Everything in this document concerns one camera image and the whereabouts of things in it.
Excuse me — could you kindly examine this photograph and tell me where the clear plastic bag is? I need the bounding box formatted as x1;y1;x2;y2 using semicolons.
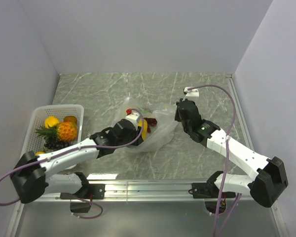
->
112;97;178;153

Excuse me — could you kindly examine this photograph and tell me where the orange fruit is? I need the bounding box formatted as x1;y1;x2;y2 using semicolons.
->
35;121;78;142

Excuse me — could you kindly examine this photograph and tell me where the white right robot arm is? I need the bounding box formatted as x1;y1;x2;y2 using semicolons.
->
175;99;288;208

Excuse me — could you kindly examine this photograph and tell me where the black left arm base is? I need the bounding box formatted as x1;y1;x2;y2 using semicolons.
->
60;184;105;216

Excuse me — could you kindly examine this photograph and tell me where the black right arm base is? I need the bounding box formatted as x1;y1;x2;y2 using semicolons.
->
188;182;237;214

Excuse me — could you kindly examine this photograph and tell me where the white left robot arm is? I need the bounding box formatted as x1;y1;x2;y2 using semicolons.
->
10;118;143;204

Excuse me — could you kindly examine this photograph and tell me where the yellow banana in bag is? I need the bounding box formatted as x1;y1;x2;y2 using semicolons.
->
139;119;148;141

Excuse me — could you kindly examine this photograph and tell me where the purple fruit in bag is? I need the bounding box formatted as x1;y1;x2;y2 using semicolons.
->
144;118;157;133

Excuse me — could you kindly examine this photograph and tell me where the yellow bell pepper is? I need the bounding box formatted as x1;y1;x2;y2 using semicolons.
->
44;116;60;128

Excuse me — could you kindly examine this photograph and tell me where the dark grape bunch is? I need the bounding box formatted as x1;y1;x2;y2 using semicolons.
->
44;137;70;151

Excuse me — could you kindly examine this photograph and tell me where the yellow lemon in basket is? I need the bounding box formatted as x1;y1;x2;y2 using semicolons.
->
35;151;45;156

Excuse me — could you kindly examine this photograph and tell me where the white plastic basket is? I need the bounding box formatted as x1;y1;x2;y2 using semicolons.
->
21;104;84;154

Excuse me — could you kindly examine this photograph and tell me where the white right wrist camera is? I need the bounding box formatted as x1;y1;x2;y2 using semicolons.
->
184;87;199;100

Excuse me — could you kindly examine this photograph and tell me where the aluminium side rail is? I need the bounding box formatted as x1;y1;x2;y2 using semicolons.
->
225;74;255;151

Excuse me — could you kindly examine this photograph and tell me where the aluminium mounting rail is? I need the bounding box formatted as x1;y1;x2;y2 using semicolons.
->
17;179;278;202

